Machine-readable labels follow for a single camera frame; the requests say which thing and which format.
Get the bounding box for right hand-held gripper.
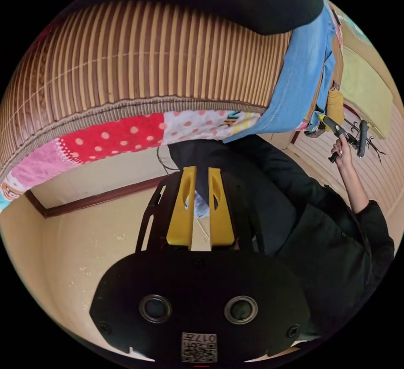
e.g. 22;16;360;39
318;115;360;151

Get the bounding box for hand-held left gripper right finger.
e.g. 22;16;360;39
208;167;235;246

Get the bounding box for person's right hand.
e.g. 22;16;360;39
331;136;353;167

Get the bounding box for yellow cloth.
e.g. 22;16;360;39
327;88;345;131

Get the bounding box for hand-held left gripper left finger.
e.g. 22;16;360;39
166;166;197;246

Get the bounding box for person's right forearm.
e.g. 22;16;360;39
338;160;370;215

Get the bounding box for person's body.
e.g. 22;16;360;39
168;135;396;342

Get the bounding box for blue jeans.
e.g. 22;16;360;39
222;2;338;144

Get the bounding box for bed with woven mat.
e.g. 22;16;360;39
0;0;296;215

